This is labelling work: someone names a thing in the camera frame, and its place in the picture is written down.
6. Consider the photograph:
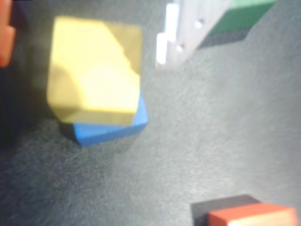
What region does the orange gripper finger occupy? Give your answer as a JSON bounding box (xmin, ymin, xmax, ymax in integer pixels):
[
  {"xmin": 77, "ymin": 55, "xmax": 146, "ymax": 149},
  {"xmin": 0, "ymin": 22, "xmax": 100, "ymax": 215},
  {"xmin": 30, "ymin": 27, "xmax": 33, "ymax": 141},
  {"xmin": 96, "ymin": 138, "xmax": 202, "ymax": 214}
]
[{"xmin": 0, "ymin": 0, "xmax": 16, "ymax": 68}]

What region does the green wooden cube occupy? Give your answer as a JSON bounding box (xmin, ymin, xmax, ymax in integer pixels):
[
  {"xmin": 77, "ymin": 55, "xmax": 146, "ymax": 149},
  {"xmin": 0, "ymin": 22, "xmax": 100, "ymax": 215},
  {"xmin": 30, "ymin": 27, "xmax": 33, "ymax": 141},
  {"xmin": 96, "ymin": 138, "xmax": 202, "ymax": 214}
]
[{"xmin": 197, "ymin": 0, "xmax": 277, "ymax": 49}]

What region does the yellow wooden cube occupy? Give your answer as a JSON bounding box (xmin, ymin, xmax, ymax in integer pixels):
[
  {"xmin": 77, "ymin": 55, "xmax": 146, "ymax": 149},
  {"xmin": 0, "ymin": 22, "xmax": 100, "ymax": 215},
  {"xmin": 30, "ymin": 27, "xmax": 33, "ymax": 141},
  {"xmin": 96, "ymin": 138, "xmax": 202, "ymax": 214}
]
[{"xmin": 46, "ymin": 16, "xmax": 143, "ymax": 126}]

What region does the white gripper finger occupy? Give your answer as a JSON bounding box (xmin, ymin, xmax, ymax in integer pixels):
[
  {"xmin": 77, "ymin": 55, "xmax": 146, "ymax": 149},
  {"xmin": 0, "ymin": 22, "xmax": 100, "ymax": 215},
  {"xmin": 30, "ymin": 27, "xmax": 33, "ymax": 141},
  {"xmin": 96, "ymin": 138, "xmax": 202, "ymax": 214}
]
[{"xmin": 154, "ymin": 0, "xmax": 233, "ymax": 72}]

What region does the red wooden cube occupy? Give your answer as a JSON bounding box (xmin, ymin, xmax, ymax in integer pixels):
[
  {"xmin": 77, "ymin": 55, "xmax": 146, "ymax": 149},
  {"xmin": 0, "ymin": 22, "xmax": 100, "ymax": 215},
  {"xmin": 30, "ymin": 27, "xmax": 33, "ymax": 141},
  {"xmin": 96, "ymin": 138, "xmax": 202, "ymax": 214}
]
[{"xmin": 191, "ymin": 194, "xmax": 299, "ymax": 226}]

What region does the blue wooden cube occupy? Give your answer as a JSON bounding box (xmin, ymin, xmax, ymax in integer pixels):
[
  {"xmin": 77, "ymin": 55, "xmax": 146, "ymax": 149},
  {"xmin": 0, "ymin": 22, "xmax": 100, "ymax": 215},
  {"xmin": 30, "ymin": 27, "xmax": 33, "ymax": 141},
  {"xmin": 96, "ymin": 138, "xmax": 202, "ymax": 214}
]
[{"xmin": 60, "ymin": 90, "xmax": 149, "ymax": 147}]

